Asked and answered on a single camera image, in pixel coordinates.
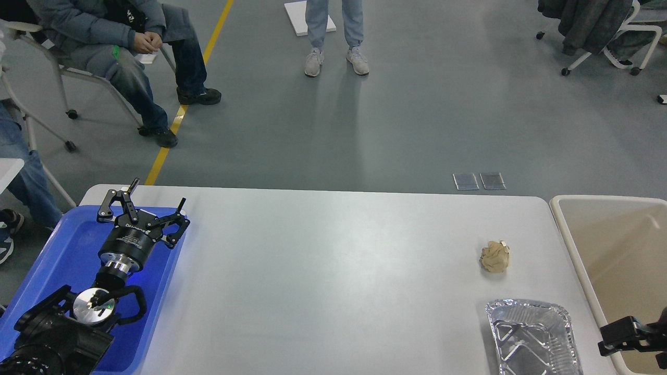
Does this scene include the beige plastic bin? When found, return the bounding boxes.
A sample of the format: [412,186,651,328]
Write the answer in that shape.
[550,194,667,375]

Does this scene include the right clear floor plate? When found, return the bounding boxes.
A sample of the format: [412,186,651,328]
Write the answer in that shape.
[479,172,507,190]

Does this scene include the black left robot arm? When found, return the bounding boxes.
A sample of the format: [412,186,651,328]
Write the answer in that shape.
[2,180,190,374]

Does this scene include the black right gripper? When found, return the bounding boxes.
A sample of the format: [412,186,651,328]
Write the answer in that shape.
[598,308,666,369]

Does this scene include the person in blue jeans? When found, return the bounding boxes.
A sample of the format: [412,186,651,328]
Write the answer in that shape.
[1,102,64,263]

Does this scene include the blue plastic tray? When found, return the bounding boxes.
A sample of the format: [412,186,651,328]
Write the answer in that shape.
[1,206,182,374]

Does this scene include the crumpled brown paper ball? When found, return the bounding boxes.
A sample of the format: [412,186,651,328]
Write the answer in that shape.
[479,240,510,273]

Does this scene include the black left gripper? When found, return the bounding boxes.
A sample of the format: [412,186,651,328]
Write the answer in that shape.
[97,178,191,273]

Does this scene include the white chair with wheels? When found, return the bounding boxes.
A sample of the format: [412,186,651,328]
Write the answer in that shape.
[2,19,177,152]

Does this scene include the seated person grey jacket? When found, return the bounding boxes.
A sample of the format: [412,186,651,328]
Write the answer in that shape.
[28,1,222,148]

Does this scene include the white board on floor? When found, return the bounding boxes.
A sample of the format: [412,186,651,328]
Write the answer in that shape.
[284,1,309,36]

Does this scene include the white office chair right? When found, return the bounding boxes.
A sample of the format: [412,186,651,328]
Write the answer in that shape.
[561,1,665,76]

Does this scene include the standing person light jeans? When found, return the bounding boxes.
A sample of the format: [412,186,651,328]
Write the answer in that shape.
[304,0,370,78]

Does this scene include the aluminium foil tray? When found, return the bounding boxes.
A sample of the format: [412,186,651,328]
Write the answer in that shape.
[485,298,583,374]

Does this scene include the clear floor plate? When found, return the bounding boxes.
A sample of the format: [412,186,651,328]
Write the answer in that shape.
[452,172,479,191]
[479,172,507,190]

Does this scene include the dark jacket on chair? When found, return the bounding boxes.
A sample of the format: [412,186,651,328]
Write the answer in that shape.
[537,1,633,56]

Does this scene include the left clear floor plate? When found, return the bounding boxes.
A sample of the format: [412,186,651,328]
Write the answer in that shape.
[452,172,479,191]

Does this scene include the white chair far left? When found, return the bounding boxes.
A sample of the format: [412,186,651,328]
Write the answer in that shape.
[0,68,78,208]

